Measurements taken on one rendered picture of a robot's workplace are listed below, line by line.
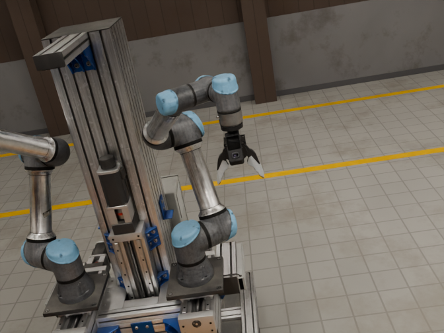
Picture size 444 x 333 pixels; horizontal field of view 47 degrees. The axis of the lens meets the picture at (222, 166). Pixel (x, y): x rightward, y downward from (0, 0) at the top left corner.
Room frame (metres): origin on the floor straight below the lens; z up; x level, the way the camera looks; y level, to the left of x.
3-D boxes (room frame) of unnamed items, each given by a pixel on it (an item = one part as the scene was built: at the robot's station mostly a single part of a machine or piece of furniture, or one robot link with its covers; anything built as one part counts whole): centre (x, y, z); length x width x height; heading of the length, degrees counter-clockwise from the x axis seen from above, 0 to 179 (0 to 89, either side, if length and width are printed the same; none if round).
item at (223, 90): (1.52, -0.05, 1.82); 0.09 x 0.08 x 0.11; 26
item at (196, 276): (1.71, 0.18, 1.09); 0.15 x 0.15 x 0.10
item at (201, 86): (1.60, 0.01, 1.82); 0.11 x 0.11 x 0.08; 26
